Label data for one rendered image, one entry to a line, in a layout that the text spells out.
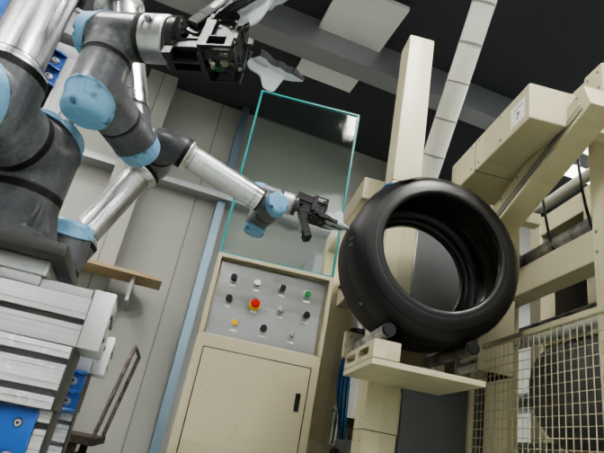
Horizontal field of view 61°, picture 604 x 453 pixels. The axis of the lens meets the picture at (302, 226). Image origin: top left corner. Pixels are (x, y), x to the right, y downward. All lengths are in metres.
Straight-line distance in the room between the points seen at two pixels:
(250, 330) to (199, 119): 4.03
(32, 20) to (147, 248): 4.53
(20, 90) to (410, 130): 1.86
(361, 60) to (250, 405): 3.39
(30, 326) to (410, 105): 2.03
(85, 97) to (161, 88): 5.18
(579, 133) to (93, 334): 1.61
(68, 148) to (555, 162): 1.58
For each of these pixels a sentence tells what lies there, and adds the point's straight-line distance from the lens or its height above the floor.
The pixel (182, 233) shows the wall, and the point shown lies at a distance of 5.47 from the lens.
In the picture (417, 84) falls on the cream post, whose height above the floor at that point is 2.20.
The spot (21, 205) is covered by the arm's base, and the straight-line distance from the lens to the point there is 0.91.
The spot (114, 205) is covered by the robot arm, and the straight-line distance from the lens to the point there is 1.62.
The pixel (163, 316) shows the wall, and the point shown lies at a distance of 5.24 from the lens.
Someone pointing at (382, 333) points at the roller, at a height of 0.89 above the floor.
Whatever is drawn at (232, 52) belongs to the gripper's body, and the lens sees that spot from 0.78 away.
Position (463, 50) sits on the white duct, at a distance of 2.92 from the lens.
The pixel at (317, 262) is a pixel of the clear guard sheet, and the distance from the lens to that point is 2.45.
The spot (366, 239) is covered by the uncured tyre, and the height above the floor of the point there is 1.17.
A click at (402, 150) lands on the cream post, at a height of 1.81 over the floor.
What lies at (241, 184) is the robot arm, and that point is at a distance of 1.60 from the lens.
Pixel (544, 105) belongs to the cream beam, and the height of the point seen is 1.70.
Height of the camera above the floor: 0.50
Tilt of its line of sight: 23 degrees up
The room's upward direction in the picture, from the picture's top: 11 degrees clockwise
